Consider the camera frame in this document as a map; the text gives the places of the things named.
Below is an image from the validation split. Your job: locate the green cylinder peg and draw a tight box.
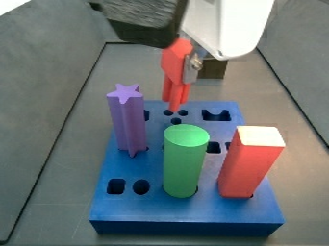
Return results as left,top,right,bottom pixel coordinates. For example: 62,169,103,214
164,124,210,198

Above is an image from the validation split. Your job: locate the blue shape sorter block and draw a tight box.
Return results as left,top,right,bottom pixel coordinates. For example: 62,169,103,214
89,101,284,236

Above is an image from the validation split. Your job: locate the red rectangular peg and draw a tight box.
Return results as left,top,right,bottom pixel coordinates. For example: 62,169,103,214
217,126,285,198

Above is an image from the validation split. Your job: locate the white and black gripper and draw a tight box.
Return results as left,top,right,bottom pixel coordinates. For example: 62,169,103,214
87,0,276,84

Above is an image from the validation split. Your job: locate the red three prong object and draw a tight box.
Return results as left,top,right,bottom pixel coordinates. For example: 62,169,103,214
161,38,193,112

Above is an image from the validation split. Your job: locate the purple star peg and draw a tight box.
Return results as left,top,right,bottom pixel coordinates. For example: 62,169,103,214
107,84,148,158

